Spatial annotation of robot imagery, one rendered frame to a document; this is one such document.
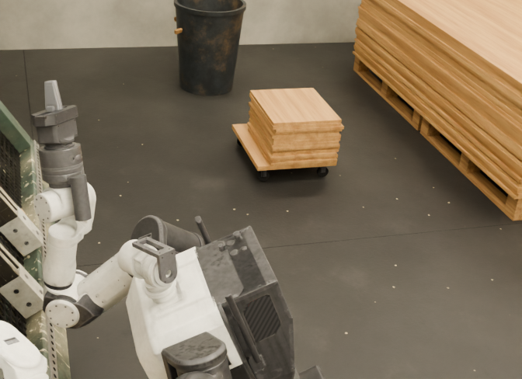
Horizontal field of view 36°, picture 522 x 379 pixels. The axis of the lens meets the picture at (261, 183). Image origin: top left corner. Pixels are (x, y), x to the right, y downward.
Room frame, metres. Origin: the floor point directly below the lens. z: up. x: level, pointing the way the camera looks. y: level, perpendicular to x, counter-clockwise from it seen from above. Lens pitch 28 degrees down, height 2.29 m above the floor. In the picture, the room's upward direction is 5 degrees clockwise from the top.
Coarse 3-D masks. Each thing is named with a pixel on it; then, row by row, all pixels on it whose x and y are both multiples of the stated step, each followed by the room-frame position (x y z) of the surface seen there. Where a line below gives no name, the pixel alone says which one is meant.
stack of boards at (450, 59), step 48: (384, 0) 5.96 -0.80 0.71; (432, 0) 5.81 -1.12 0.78; (480, 0) 5.92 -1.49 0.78; (384, 48) 5.86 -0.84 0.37; (432, 48) 5.20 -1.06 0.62; (480, 48) 4.77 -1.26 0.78; (384, 96) 5.77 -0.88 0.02; (432, 96) 5.06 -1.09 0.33; (480, 96) 4.57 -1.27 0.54; (480, 144) 4.46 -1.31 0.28
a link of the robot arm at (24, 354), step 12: (0, 324) 0.95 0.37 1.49; (0, 336) 0.92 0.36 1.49; (12, 336) 0.93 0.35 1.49; (24, 336) 0.95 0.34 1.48; (0, 348) 0.90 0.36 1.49; (12, 348) 0.91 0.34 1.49; (24, 348) 0.92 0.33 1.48; (36, 348) 0.93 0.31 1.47; (0, 360) 0.88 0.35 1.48; (12, 360) 0.88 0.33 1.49; (24, 360) 0.89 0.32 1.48; (36, 360) 0.90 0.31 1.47; (12, 372) 0.87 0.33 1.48; (24, 372) 0.88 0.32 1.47; (36, 372) 0.89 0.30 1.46
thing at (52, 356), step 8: (40, 168) 2.59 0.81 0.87; (40, 176) 2.52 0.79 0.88; (40, 184) 2.46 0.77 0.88; (40, 192) 2.40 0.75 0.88; (40, 224) 2.17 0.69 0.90; (48, 320) 1.70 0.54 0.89; (48, 328) 1.67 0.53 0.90; (48, 336) 1.63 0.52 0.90; (48, 344) 1.61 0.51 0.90; (48, 352) 1.58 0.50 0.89; (56, 360) 1.57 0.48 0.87; (56, 368) 1.54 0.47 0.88; (56, 376) 1.51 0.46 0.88
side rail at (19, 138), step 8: (0, 104) 2.70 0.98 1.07; (0, 112) 2.66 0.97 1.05; (8, 112) 2.72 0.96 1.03; (0, 120) 2.66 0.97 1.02; (8, 120) 2.67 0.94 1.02; (16, 120) 2.74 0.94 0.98; (0, 128) 2.66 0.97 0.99; (8, 128) 2.67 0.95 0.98; (16, 128) 2.68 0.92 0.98; (8, 136) 2.67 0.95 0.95; (16, 136) 2.67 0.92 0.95; (24, 136) 2.70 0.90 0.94; (16, 144) 2.67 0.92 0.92; (24, 144) 2.68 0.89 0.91
